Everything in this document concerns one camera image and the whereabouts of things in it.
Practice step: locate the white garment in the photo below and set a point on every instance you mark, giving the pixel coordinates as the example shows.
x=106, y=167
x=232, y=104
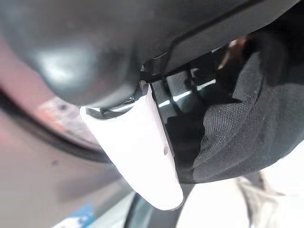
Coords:
x=225, y=209

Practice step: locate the black garment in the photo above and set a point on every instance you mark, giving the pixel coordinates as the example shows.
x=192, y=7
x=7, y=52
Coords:
x=249, y=133

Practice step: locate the grey front-load washing machine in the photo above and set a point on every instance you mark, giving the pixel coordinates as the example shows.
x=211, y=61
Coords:
x=35, y=171

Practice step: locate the blue white energy label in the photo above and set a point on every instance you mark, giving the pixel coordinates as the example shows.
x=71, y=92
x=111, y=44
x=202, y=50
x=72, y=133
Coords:
x=80, y=216

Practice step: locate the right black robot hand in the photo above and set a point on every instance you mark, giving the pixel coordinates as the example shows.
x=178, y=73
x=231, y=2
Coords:
x=107, y=35

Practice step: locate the wicker laundry basket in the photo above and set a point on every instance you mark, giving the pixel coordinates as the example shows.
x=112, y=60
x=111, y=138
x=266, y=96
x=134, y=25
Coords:
x=231, y=54

